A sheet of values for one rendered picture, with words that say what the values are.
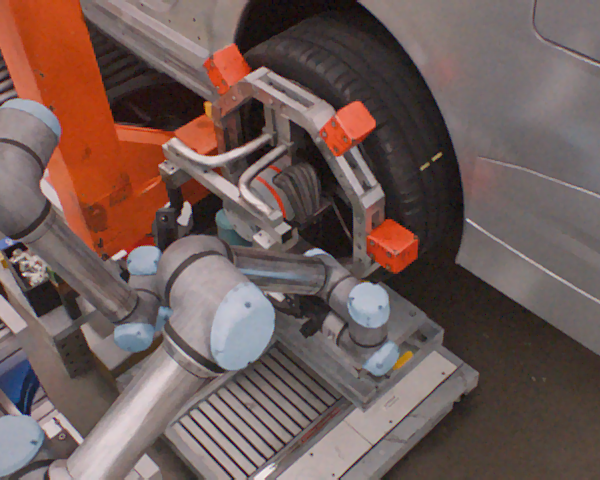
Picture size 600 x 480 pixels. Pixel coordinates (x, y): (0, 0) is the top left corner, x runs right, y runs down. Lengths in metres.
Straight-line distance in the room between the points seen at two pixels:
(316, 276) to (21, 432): 0.58
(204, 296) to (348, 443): 1.27
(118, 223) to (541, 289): 1.15
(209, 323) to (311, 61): 0.78
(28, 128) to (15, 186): 0.12
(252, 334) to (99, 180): 1.05
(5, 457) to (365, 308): 0.65
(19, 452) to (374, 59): 1.06
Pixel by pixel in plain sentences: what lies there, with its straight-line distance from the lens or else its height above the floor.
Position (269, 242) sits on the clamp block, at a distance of 1.60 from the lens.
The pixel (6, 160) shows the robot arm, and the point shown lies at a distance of 1.36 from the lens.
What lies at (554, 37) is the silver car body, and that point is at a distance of 1.37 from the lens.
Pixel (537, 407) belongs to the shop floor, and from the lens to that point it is 2.53.
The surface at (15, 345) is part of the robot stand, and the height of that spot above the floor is 0.74.
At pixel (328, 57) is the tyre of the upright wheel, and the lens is 1.72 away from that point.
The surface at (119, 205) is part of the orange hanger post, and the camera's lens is 2.16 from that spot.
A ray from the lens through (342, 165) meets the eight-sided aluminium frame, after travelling 1.64.
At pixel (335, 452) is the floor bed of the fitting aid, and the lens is 2.30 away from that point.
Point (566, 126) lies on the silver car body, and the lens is 1.43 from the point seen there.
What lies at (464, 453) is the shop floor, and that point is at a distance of 2.41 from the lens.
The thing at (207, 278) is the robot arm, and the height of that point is 1.27.
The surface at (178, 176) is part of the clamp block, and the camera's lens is 1.83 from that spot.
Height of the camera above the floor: 2.10
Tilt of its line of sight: 46 degrees down
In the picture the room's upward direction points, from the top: 5 degrees counter-clockwise
